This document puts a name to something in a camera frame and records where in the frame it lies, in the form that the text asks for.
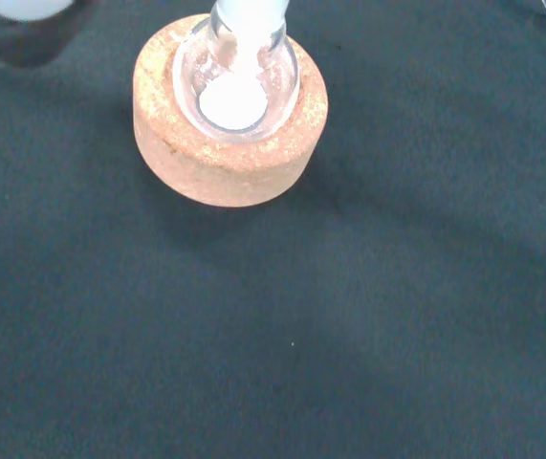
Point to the black cloth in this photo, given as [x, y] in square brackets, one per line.
[272, 334]

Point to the clear round-bottom flask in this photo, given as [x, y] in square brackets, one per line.
[234, 102]

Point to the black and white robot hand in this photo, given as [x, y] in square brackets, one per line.
[19, 8]

